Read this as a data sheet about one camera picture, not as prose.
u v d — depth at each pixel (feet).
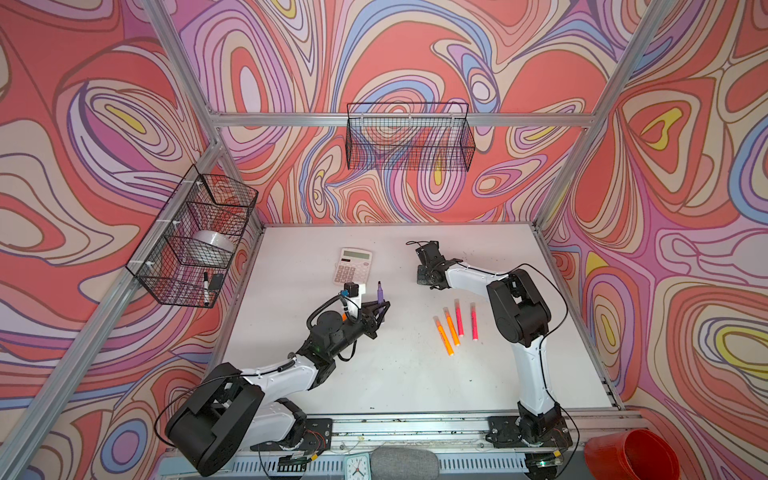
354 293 2.31
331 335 2.05
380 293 2.52
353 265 3.43
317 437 2.36
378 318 2.52
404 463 2.21
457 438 2.41
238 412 1.38
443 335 2.96
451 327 2.98
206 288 2.36
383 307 2.55
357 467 2.22
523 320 1.88
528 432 2.14
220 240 2.42
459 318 3.08
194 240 2.24
